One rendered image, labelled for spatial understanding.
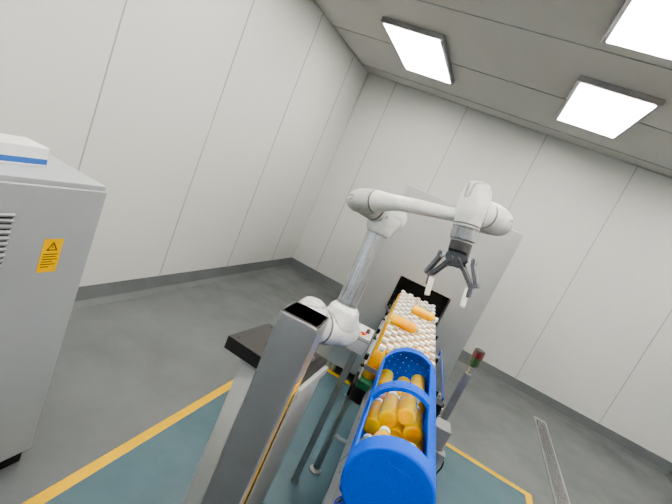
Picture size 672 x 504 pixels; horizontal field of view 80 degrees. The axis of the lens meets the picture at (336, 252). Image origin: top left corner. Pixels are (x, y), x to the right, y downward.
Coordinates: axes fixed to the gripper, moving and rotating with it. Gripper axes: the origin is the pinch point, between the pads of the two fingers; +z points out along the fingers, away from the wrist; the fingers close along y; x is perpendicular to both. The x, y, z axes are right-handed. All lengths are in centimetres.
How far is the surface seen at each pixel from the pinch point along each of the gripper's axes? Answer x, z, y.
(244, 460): 89, 27, -19
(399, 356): -51, 38, 38
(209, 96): -45, -102, 294
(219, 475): 90, 31, -16
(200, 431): -29, 135, 147
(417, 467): 18, 48, -15
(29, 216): 95, 15, 115
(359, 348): -55, 45, 65
